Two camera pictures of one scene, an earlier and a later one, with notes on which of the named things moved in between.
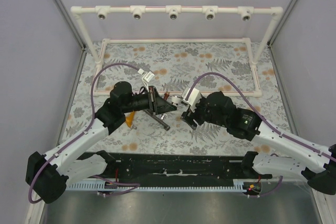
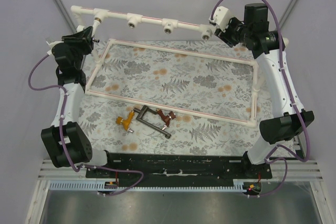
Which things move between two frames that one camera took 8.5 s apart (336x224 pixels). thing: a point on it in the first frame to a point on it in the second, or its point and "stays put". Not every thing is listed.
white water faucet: x=176 y=100 to x=96 y=24
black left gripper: x=152 y=100 to x=79 y=38
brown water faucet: x=166 y=96 to x=166 y=119
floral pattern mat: x=172 y=70 stays put
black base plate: x=153 y=166 stays put
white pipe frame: x=173 y=13 to x=134 y=20
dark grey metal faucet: x=165 y=126 to x=142 y=113
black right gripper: x=192 y=116 to x=227 y=34
